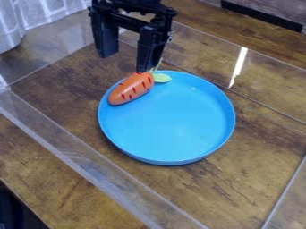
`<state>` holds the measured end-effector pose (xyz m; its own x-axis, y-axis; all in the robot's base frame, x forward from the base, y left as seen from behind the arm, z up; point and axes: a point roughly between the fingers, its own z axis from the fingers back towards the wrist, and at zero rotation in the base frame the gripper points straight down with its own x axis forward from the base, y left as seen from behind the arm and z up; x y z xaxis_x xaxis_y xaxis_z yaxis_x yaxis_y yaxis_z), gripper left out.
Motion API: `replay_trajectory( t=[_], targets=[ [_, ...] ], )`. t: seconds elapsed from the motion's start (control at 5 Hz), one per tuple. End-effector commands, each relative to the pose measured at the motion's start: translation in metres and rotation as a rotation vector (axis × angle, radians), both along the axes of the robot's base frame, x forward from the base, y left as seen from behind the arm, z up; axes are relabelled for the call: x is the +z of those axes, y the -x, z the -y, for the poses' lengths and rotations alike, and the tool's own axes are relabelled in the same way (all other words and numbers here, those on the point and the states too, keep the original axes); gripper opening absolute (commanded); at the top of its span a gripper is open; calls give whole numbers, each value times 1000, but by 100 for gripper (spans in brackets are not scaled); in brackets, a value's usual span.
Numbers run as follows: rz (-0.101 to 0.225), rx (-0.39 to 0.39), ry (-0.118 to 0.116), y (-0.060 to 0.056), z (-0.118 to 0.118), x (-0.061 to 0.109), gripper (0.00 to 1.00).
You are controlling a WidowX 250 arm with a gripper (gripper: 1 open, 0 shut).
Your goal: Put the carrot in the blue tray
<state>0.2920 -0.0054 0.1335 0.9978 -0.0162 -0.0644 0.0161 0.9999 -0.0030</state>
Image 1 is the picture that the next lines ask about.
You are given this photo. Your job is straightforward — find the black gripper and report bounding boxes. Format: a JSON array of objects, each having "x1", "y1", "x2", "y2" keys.
[{"x1": 89, "y1": 0, "x2": 177, "y2": 72}]

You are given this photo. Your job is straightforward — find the orange toy carrot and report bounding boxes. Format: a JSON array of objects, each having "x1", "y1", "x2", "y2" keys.
[{"x1": 109, "y1": 69, "x2": 173, "y2": 106}]

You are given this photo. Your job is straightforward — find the blue round tray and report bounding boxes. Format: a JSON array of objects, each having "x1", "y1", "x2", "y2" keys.
[{"x1": 97, "y1": 71, "x2": 236, "y2": 165}]

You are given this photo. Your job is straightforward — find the white checked curtain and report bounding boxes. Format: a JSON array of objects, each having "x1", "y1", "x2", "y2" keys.
[{"x1": 0, "y1": 0, "x2": 91, "y2": 54}]

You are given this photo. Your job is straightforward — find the clear acrylic enclosure panel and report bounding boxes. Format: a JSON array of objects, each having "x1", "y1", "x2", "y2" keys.
[{"x1": 0, "y1": 5, "x2": 306, "y2": 229}]

